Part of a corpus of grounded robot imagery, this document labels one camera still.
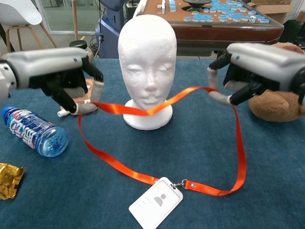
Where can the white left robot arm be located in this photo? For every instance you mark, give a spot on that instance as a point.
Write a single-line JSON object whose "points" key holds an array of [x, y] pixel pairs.
{"points": [[6, 78]]}

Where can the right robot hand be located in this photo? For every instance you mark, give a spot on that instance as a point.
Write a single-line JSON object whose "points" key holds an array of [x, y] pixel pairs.
{"points": [[262, 62]]}

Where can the brown mahjong table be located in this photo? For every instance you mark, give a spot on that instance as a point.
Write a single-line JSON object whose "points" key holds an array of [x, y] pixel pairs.
{"points": [[214, 33]]}

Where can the blue table cloth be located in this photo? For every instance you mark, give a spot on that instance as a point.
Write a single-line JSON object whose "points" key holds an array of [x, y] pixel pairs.
{"points": [[190, 155]]}

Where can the gold foil snack pack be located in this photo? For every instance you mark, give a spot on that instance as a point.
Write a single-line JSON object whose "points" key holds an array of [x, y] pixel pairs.
{"points": [[9, 181]]}

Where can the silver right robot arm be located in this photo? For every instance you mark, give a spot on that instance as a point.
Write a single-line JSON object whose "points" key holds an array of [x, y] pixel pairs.
{"points": [[301, 88]]}

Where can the wooden pole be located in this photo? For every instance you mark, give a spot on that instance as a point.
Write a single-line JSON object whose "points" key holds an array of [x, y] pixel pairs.
{"points": [[75, 19]]}

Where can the black bag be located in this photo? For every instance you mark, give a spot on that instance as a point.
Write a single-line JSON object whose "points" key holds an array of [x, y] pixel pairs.
{"points": [[293, 31]]}

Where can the white dotted mahjong tile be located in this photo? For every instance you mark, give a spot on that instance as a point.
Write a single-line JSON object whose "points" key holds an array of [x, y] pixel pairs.
{"points": [[253, 18]]}

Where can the brown capybara plush toy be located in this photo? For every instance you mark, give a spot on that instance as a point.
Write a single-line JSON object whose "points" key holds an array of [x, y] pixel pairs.
{"points": [[274, 107]]}

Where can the white ID badge holder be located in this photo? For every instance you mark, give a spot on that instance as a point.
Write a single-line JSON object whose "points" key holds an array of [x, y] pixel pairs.
{"points": [[152, 207]]}

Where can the blue plastic drink bottle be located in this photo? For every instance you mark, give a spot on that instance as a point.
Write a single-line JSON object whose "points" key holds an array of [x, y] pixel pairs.
{"points": [[35, 133]]}

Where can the white chair wooden legs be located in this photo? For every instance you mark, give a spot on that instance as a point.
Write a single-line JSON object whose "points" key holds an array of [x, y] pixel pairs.
{"points": [[16, 12]]}

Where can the white foam mannequin head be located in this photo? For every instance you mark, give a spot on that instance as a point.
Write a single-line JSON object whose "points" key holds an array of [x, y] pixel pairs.
{"points": [[147, 47]]}

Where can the brown cardboard box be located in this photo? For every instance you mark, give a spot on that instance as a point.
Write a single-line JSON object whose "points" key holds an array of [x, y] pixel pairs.
{"points": [[274, 9]]}

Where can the blue machine base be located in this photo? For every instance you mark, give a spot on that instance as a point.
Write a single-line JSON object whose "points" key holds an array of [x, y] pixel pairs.
{"points": [[109, 28]]}

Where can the brown spout drink pouch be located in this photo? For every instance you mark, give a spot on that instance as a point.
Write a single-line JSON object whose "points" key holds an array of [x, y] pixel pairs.
{"points": [[89, 88]]}

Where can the glass jar black lid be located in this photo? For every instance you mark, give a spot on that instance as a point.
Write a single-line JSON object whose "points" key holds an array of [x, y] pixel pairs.
{"points": [[77, 43]]}

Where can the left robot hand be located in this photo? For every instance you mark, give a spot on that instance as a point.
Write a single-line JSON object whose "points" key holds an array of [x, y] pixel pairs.
{"points": [[47, 64]]}

